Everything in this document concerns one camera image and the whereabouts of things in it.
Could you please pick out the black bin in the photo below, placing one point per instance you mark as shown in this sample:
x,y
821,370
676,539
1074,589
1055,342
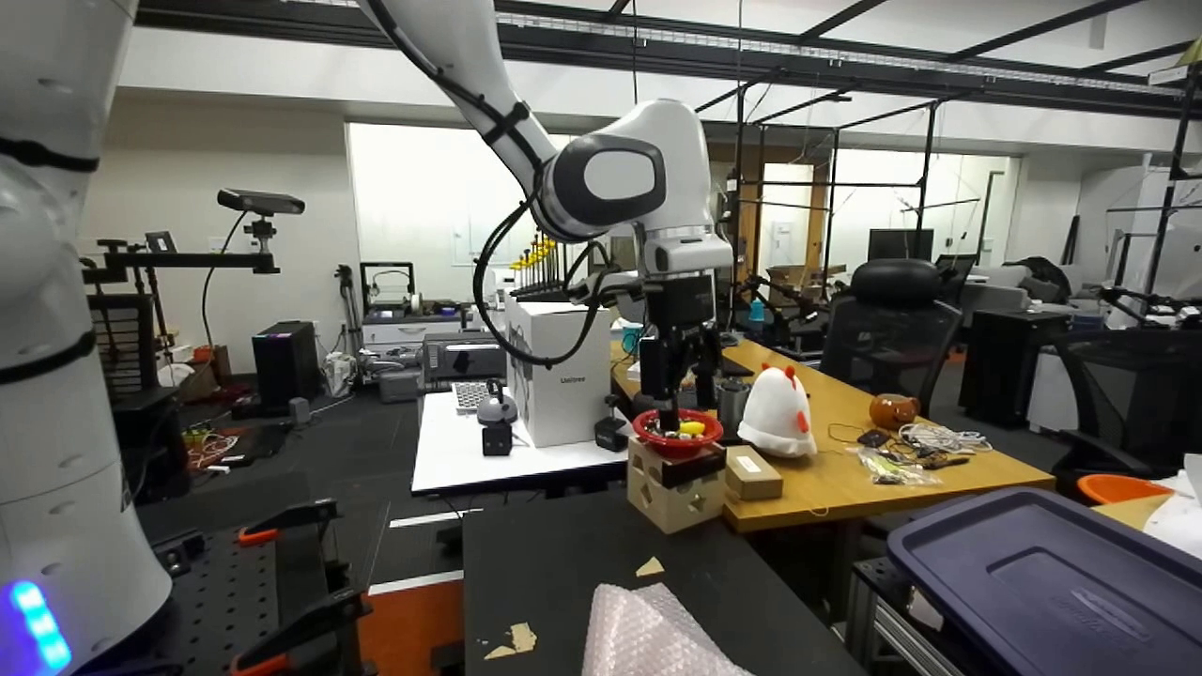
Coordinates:
x,y
1006,362

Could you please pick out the black office chair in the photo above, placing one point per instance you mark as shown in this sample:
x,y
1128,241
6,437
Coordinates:
x,y
891,323

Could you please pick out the dark blue bin lid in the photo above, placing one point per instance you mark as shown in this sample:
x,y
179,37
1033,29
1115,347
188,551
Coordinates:
x,y
1053,587

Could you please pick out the grey machine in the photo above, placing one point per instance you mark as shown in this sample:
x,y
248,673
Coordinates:
x,y
462,357

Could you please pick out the black joystick controller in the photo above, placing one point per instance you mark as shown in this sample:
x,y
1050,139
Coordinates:
x,y
497,434

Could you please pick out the black camera on stand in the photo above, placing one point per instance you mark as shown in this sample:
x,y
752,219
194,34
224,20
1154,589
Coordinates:
x,y
260,201

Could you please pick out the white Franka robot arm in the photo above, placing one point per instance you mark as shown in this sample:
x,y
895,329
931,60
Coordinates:
x,y
462,51

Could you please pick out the white table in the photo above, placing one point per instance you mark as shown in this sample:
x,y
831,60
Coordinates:
x,y
455,454

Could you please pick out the small tan box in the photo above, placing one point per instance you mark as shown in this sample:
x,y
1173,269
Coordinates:
x,y
752,474

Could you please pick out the white plastic bag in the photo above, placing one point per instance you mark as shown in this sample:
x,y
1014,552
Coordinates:
x,y
775,413

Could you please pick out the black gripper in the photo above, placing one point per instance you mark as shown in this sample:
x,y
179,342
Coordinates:
x,y
680,313

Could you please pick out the orange bowl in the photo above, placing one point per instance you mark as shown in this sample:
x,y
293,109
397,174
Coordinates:
x,y
1122,487

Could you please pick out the orange ball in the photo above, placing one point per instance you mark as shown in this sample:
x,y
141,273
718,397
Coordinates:
x,y
895,412

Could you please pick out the wooden box with holes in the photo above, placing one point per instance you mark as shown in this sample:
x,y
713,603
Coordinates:
x,y
676,497

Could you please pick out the black computer tower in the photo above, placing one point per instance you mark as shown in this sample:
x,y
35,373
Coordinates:
x,y
285,362

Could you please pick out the wooden desk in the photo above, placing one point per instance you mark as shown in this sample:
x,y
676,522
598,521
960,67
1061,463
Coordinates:
x,y
851,481

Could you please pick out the clutter of small parts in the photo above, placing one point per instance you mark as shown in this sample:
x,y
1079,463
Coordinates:
x,y
920,449

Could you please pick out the pink bubble plastic sheet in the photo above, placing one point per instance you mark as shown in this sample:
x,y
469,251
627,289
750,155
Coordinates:
x,y
651,633

